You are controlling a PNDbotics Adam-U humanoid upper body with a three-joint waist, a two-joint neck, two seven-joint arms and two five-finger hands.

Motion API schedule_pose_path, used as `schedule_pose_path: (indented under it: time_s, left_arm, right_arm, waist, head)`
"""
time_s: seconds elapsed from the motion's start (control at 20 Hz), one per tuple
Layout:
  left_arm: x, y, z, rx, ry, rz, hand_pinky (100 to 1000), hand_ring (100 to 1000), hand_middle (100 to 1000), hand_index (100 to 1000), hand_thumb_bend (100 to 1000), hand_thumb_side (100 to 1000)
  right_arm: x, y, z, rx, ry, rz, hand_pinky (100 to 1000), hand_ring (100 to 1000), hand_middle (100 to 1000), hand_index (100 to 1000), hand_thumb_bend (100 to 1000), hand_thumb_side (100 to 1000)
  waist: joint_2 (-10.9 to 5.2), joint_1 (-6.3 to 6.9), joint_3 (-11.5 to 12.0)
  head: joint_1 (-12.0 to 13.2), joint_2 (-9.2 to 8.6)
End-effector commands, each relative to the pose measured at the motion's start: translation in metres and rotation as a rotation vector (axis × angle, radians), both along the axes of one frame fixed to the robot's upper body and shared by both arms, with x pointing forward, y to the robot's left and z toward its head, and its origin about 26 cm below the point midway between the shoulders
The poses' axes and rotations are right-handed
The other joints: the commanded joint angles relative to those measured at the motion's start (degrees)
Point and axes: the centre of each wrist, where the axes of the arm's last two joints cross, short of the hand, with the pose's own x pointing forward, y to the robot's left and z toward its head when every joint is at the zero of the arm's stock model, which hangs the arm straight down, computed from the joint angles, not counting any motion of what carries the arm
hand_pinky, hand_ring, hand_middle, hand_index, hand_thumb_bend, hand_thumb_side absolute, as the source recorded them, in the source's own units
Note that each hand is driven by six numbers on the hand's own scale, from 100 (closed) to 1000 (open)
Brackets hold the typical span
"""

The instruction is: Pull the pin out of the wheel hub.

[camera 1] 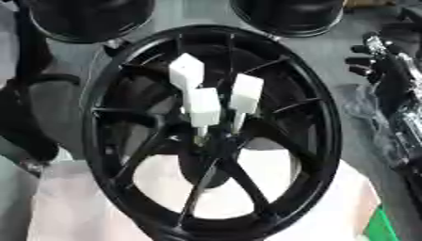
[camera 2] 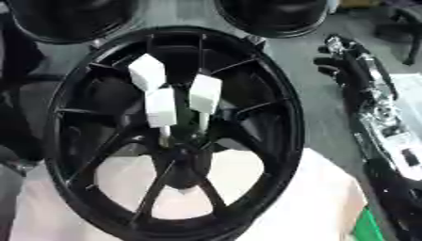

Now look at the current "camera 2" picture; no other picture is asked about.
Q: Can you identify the black spoked wheel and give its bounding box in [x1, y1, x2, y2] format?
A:
[42, 25, 307, 241]

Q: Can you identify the green bin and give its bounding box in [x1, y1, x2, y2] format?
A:
[350, 206, 388, 241]

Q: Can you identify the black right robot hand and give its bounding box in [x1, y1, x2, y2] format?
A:
[313, 34, 399, 106]

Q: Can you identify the black office chair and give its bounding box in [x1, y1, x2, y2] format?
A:
[372, 5, 422, 67]

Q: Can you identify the white pin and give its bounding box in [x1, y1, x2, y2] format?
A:
[143, 88, 180, 148]
[187, 73, 224, 136]
[126, 53, 169, 93]

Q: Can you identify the black round tire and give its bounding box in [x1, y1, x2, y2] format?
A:
[212, 0, 333, 40]
[3, 0, 140, 44]

